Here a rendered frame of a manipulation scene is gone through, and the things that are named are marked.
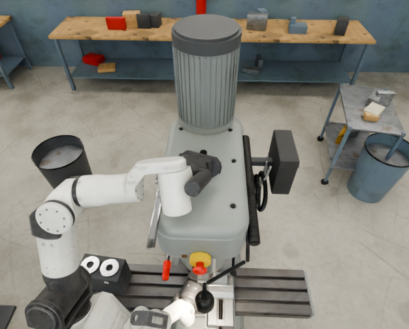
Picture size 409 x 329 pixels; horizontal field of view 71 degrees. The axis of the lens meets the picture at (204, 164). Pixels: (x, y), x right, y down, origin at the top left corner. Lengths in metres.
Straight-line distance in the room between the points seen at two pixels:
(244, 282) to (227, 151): 0.95
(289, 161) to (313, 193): 2.27
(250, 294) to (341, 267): 1.49
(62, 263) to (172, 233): 0.27
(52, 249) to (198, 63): 0.59
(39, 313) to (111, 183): 0.38
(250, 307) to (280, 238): 1.42
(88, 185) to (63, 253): 0.20
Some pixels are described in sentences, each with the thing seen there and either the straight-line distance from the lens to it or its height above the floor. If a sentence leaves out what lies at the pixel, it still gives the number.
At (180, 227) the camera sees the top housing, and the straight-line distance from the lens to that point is 0.75.
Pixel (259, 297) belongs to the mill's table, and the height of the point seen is 0.95.
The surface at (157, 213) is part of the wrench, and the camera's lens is 0.76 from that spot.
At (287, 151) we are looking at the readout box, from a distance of 1.20.
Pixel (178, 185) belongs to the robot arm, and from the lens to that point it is 0.60.
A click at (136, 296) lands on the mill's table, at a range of 1.72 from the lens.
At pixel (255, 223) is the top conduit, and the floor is 1.81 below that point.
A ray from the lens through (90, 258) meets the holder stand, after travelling 1.62.
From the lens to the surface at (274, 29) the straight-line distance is 4.71.
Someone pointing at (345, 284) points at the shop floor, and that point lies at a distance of 2.97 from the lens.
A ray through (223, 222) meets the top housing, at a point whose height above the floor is 1.89.
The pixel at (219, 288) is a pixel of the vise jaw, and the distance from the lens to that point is 1.56.
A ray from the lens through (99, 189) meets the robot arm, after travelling 0.65.
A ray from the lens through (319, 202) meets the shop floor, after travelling 3.37.
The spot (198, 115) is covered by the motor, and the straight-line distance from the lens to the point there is 0.93.
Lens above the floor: 2.52
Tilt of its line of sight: 46 degrees down
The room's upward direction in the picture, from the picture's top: straight up
